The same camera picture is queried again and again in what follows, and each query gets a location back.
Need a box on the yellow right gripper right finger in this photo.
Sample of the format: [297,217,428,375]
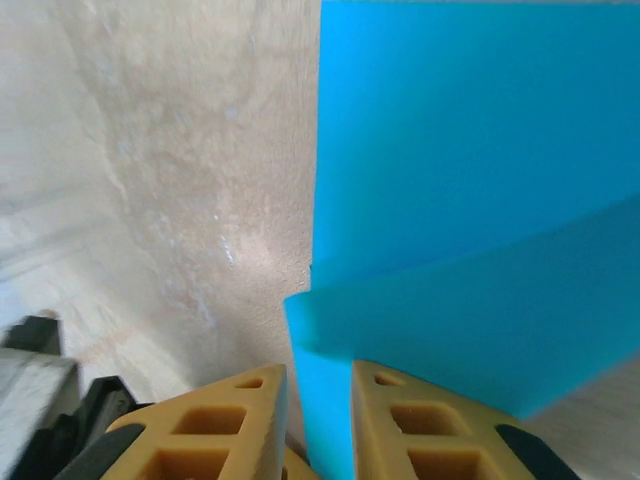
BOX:
[349,359,582,480]

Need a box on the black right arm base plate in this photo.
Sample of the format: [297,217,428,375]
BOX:
[9,376,152,480]

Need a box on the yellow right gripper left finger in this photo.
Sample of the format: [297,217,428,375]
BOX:
[58,363,290,480]

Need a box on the blue paper sheet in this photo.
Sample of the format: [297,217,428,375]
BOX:
[283,0,640,480]

